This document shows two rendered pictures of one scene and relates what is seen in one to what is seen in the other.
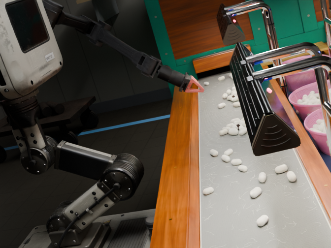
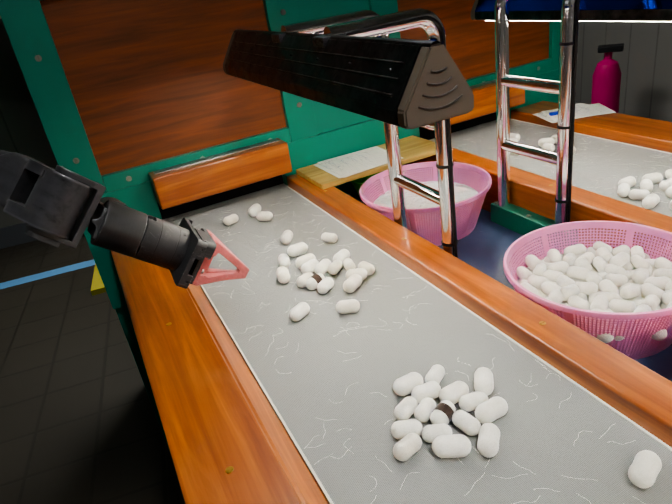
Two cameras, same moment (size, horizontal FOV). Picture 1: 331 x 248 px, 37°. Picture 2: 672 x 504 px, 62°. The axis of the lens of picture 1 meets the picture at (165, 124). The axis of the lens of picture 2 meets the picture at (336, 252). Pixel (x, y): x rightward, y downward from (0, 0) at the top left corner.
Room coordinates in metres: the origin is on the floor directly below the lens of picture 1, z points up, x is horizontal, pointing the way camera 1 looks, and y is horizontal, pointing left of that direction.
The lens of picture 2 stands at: (1.32, 0.05, 1.18)
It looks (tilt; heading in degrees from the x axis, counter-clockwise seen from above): 26 degrees down; 329
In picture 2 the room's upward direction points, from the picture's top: 9 degrees counter-clockwise
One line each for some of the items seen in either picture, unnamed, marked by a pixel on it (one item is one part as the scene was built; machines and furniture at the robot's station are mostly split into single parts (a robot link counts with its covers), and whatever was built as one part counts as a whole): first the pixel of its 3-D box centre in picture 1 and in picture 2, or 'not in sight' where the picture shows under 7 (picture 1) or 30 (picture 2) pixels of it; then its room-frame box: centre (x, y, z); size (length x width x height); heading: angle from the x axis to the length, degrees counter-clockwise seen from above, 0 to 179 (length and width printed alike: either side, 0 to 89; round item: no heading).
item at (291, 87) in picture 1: (303, 74); (425, 204); (2.13, -0.67, 0.72); 0.27 x 0.27 x 0.10
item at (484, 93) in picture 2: not in sight; (472, 101); (2.35, -1.05, 0.83); 0.30 x 0.06 x 0.07; 81
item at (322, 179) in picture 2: (292, 53); (371, 160); (2.35, -0.70, 0.77); 0.33 x 0.15 x 0.01; 81
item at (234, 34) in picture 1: (227, 20); (306, 60); (2.01, -0.37, 1.08); 0.62 x 0.08 x 0.07; 171
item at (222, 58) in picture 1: (222, 58); (222, 171); (2.45, -0.38, 0.83); 0.30 x 0.06 x 0.07; 81
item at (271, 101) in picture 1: (252, 82); not in sight; (1.05, -0.22, 1.08); 0.62 x 0.08 x 0.07; 171
